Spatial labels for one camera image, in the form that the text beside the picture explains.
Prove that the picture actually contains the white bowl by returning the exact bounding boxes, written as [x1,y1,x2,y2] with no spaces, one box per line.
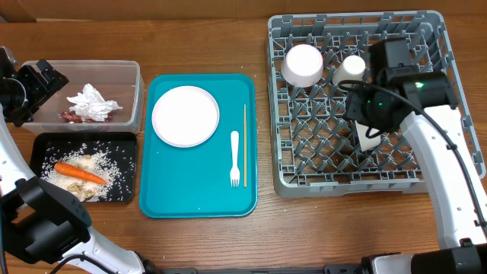
[355,122,380,151]

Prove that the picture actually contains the white cup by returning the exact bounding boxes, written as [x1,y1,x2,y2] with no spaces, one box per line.
[332,55,366,84]

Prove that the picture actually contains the red snack wrapper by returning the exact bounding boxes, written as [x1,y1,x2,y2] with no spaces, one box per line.
[59,111,97,123]

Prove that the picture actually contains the white napkin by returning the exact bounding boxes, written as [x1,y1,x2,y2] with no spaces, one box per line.
[67,84,123,122]

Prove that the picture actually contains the small pink plate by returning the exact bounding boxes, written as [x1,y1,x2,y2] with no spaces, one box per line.
[281,44,323,88]

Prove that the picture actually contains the orange carrot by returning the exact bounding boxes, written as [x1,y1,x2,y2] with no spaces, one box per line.
[54,163,106,184]

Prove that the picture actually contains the rice and peanuts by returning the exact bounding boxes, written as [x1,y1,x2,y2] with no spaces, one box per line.
[39,141,137,202]

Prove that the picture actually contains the wooden chopstick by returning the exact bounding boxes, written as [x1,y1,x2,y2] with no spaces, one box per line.
[243,104,247,188]

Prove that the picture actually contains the white plastic fork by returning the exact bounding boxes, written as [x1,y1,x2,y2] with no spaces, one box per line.
[230,131,240,187]

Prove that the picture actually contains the large white plate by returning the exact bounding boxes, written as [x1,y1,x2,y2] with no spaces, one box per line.
[151,85,220,148]

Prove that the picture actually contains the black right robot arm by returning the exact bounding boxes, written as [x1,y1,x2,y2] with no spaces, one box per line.
[333,38,486,273]

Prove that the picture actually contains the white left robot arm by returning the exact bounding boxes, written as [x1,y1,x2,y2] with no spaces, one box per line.
[1,47,159,274]

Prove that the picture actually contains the grey dishwasher rack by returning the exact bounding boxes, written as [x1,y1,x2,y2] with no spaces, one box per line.
[266,11,486,198]

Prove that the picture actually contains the clear plastic bin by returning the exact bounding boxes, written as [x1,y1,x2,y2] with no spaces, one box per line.
[23,60,145,134]

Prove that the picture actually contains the black plastic tray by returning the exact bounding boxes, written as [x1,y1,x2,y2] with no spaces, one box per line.
[30,132,138,202]

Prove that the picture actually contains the teal plastic tray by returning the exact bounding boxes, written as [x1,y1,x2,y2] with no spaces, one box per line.
[139,74,258,218]

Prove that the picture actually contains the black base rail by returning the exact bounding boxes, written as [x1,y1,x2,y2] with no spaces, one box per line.
[160,263,368,274]

